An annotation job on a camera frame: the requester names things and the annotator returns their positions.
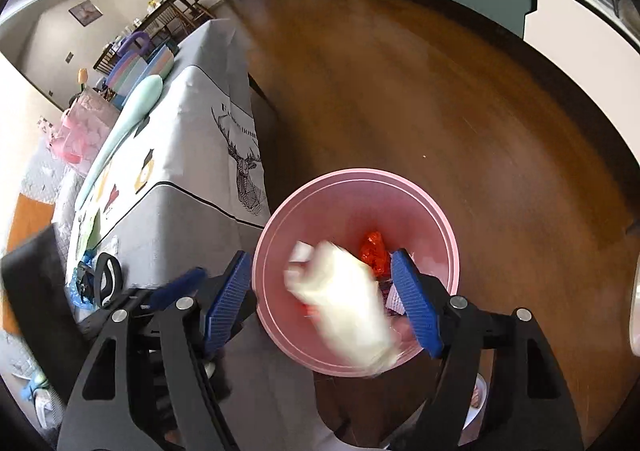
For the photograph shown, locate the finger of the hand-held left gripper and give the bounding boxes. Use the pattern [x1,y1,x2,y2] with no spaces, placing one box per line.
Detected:
[75,267,208,332]

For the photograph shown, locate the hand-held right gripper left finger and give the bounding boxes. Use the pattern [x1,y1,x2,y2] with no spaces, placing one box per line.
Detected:
[56,250,258,451]

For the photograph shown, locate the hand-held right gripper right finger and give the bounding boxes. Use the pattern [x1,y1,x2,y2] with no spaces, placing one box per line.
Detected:
[385,247,586,451]

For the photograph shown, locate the red plastic bag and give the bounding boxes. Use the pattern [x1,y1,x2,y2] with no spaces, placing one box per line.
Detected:
[359,231,391,279]

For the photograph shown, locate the cream paper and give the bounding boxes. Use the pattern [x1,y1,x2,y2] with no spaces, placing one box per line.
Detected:
[284,240,399,378]

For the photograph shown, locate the pink plastic bin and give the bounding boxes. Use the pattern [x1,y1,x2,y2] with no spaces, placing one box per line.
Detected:
[251,168,461,378]

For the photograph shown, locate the blue plastic bag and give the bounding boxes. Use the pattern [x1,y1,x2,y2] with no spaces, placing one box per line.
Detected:
[67,248,101,309]

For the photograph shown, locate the grey tablecloth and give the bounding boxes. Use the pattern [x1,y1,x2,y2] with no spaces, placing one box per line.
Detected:
[62,18,326,451]

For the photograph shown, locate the orange cushion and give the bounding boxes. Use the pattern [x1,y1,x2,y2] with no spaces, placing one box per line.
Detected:
[7,191,56,252]

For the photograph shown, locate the green leaflet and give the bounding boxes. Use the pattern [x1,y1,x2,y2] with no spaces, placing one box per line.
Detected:
[77,211,103,252]

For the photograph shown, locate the white slipper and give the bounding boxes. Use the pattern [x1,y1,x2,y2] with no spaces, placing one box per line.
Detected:
[460,373,488,432]

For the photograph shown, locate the sofa with grey quilted cover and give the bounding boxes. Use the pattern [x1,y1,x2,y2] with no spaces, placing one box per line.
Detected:
[0,146,81,432]

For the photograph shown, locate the white deer print table runner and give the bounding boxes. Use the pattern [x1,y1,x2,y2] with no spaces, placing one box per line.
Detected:
[65,65,271,257]

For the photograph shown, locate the pink gift bag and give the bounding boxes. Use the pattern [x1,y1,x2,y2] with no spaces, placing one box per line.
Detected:
[47,86,121,167]

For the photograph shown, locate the stack of pastel bowls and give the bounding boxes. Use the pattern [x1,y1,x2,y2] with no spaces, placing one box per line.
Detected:
[142,47,177,81]

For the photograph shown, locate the purple curved tube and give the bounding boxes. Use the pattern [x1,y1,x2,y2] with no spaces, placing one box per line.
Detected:
[119,31,153,57]

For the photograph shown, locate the wooden dining table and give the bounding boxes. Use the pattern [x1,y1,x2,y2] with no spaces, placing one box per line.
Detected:
[92,0,201,72]

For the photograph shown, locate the cluster of bottles and jars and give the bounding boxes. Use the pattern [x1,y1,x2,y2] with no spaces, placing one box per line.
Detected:
[120,0,171,32]

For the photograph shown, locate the mint green long-handled massager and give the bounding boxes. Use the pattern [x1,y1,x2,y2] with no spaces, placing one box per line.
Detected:
[75,74,165,212]

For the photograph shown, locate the framed wall picture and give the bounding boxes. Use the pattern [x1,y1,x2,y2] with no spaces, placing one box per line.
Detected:
[67,0,104,26]

